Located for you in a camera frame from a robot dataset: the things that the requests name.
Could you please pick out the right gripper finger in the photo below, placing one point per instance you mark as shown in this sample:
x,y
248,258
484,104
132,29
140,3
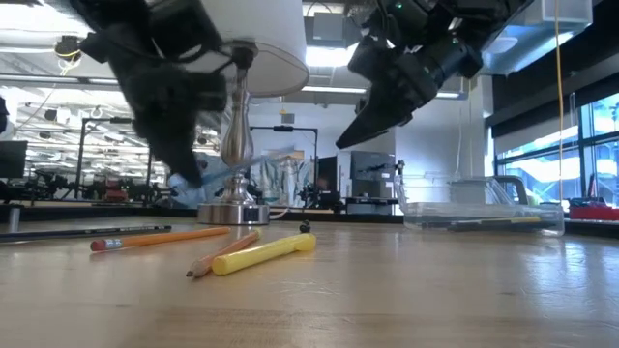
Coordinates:
x,y
382,111

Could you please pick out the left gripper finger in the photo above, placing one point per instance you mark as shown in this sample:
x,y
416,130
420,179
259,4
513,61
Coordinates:
x,y
176,154

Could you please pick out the blue pen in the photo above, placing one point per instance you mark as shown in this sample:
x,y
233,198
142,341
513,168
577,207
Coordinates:
x,y
251,166

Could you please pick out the orange pencil with pink eraser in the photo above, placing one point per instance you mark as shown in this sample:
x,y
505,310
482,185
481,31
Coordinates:
x,y
159,238

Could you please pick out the sharpened orange pencil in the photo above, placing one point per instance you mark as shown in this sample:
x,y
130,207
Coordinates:
x,y
203,266

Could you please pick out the yellow highlighter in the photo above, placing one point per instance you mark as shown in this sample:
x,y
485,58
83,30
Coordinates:
x,y
508,220
261,253

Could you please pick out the black pencil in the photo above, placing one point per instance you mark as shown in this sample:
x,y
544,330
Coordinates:
x,y
72,233

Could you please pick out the small black clip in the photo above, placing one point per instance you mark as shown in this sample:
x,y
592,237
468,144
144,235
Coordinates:
x,y
304,226

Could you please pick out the clear plastic supply box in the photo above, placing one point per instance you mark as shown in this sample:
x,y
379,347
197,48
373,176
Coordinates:
x,y
483,210

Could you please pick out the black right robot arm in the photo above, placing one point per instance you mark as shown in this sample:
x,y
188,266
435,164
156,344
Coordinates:
x,y
483,14

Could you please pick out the black robot arm on stand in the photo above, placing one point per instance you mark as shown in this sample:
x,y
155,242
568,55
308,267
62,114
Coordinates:
x,y
400,179

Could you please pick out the black background robot arm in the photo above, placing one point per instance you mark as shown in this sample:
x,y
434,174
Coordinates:
x,y
48,181
135,191

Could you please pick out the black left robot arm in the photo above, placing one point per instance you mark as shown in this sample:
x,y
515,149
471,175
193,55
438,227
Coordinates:
x,y
121,19

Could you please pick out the grey ceiling box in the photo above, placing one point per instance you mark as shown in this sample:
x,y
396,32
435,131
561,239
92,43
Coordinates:
x,y
329,26

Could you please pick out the long ceiling light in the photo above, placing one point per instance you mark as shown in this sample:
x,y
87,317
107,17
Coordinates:
x,y
333,89

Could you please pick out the grey and white cabinet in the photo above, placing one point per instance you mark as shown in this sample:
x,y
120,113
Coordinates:
x,y
372,166

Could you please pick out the white shade silver table lamp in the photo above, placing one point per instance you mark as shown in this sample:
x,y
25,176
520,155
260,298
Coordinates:
x,y
237,145

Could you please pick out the person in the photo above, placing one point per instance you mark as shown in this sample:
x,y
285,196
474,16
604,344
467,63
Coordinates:
x,y
323,186

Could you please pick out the blue and white cloth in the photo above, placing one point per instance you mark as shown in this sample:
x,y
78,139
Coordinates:
x,y
285,179

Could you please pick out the black round ceiling fixture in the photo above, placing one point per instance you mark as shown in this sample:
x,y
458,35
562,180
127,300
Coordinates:
x,y
68,47

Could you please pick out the black monitor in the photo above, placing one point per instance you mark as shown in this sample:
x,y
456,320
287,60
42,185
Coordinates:
x,y
12,159

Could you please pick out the red bin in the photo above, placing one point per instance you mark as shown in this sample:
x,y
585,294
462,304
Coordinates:
x,y
592,213

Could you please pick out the black metal rig frame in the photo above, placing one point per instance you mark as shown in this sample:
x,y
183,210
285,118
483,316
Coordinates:
x,y
316,169
79,154

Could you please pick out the black metal table frame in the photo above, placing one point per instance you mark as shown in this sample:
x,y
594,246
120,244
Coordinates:
x,y
338,217

